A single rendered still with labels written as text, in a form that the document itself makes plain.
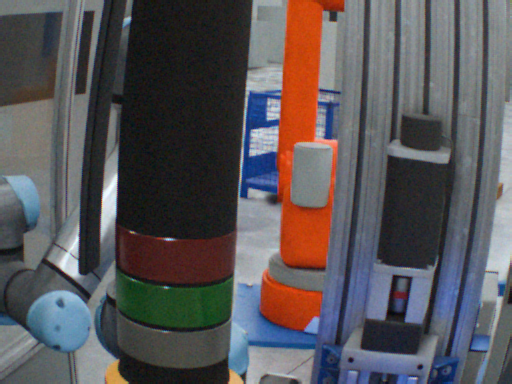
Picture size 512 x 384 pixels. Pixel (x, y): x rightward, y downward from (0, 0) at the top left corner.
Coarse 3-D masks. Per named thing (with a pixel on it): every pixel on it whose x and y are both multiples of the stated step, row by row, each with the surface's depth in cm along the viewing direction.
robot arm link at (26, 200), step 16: (0, 176) 92; (16, 176) 93; (0, 192) 89; (16, 192) 90; (32, 192) 92; (0, 208) 88; (16, 208) 90; (32, 208) 92; (0, 224) 88; (16, 224) 90; (32, 224) 93; (0, 240) 89; (16, 240) 91
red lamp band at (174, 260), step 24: (120, 240) 21; (144, 240) 20; (168, 240) 20; (192, 240) 20; (216, 240) 20; (120, 264) 21; (144, 264) 20; (168, 264) 20; (192, 264) 20; (216, 264) 21
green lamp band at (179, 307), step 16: (128, 288) 21; (144, 288) 20; (160, 288) 20; (176, 288) 20; (192, 288) 20; (208, 288) 21; (224, 288) 21; (128, 304) 21; (144, 304) 21; (160, 304) 20; (176, 304) 20; (192, 304) 20; (208, 304) 21; (224, 304) 21; (144, 320) 21; (160, 320) 20; (176, 320) 20; (192, 320) 21; (208, 320) 21
